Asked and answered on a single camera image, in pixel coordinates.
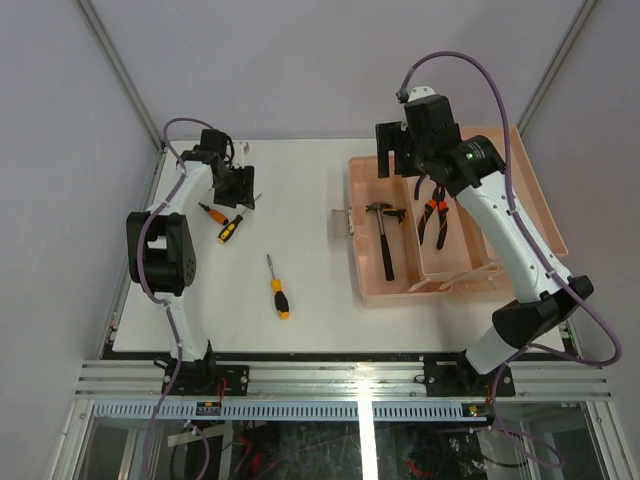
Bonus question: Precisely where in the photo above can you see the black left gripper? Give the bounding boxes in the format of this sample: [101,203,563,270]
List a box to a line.
[212,163,253,209]

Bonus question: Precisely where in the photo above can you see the small orange handle screwdriver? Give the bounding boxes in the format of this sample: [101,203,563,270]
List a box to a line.
[199,203,229,226]

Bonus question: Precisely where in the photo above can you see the claw hammer black handle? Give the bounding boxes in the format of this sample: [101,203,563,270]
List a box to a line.
[366,202,395,282]

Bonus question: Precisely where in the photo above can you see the orange black handle pliers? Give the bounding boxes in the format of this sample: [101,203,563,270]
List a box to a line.
[417,183,451,251]

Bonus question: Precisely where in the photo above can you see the pink translucent plastic toolbox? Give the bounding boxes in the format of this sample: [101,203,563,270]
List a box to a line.
[330,124,570,309]

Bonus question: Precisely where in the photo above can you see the blue handle cutting pliers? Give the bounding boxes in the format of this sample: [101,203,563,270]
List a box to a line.
[413,175,426,201]

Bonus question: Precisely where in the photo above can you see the long thin shaft screwdriver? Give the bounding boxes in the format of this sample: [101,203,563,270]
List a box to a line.
[383,207,406,224]

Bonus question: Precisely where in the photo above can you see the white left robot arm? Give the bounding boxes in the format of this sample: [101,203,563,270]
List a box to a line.
[126,124,257,397]

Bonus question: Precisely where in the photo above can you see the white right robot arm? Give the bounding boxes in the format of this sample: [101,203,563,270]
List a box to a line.
[375,87,594,395]

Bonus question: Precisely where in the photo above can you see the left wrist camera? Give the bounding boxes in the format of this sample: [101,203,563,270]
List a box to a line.
[233,141,250,165]

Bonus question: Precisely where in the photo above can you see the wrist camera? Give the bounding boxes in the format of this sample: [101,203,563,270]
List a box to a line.
[396,86,436,104]
[233,141,250,165]

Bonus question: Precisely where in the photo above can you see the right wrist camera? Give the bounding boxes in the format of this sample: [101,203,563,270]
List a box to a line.
[396,86,436,104]

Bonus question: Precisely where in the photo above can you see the right aluminium corner post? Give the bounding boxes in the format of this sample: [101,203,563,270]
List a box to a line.
[516,0,601,136]

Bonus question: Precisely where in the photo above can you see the aluminium corner post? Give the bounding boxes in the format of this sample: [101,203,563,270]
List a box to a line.
[516,0,601,136]
[72,0,164,150]

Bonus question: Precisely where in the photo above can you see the left aluminium corner post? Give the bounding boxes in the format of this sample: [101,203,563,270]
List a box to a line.
[72,0,164,150]

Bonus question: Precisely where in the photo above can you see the aluminium front rail frame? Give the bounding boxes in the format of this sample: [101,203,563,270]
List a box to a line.
[75,360,613,402]

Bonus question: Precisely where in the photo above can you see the slotted grey cable duct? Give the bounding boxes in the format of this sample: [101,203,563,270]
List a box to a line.
[94,399,466,422]

